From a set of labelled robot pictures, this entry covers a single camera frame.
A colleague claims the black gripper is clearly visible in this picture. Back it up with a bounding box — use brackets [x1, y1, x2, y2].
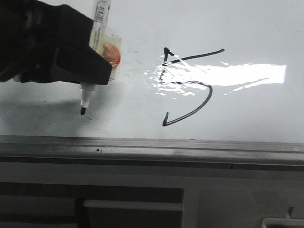
[0, 0, 112, 85]

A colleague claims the white taped whiteboard marker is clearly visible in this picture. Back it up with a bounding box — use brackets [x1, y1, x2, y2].
[80, 0, 124, 116]

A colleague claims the white plastic marker tray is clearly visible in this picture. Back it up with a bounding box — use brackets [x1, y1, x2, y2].
[261, 207, 304, 228]

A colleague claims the white whiteboard with metal frame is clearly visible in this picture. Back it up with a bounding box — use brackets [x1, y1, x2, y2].
[0, 0, 304, 166]

